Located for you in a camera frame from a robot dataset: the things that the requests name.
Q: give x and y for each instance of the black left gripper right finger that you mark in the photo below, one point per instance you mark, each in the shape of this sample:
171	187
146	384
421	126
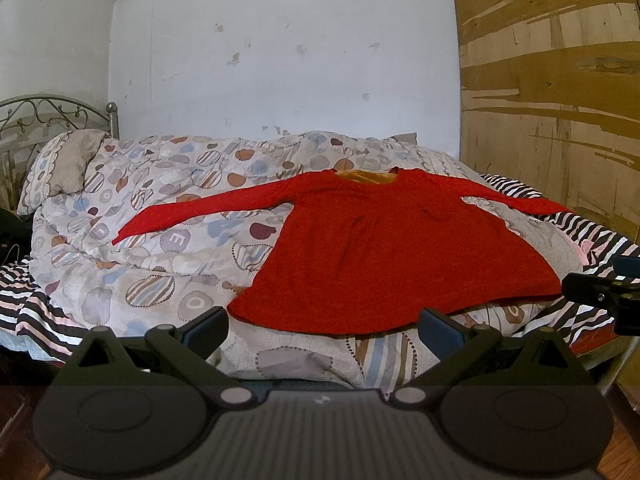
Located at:
481	356

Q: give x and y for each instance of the red long-sleeved child's dress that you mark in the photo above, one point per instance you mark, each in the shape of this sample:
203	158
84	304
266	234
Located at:
356	258

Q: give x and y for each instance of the black white striped bedsheet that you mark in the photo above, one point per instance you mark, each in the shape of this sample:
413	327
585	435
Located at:
203	263

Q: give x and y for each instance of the grey metal headboard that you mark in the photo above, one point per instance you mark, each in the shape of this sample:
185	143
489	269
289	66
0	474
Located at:
28	122

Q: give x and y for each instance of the beige scalloped pillow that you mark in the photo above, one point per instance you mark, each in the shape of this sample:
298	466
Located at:
59	168

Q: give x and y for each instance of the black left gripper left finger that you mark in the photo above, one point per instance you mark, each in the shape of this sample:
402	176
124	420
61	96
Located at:
166	355

